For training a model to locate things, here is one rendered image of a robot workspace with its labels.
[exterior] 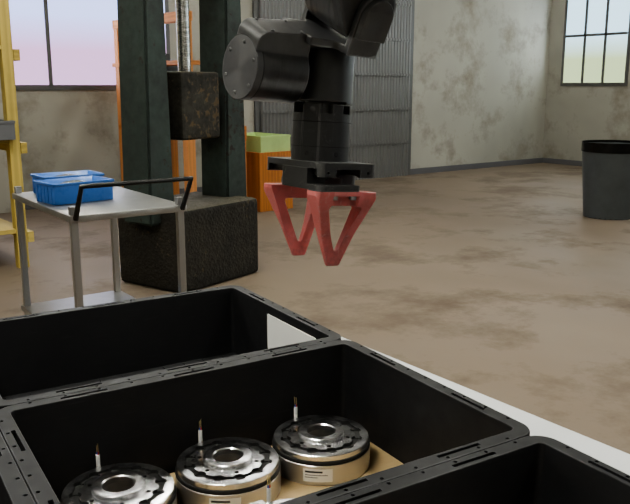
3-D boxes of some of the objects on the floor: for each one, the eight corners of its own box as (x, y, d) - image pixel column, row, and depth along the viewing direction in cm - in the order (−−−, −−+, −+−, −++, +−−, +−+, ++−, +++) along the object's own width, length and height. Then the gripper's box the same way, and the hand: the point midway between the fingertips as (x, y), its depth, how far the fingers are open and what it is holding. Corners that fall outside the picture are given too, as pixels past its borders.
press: (280, 277, 506) (276, -202, 447) (153, 300, 452) (128, -241, 393) (222, 258, 563) (211, -170, 503) (103, 276, 509) (74, -200, 449)
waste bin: (603, 222, 707) (609, 144, 692) (564, 213, 759) (569, 140, 745) (652, 219, 725) (659, 143, 711) (611, 210, 777) (616, 139, 763)
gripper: (384, 105, 73) (373, 267, 75) (322, 104, 82) (314, 250, 84) (323, 100, 69) (314, 271, 71) (265, 100, 78) (259, 253, 80)
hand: (315, 252), depth 78 cm, fingers open, 6 cm apart
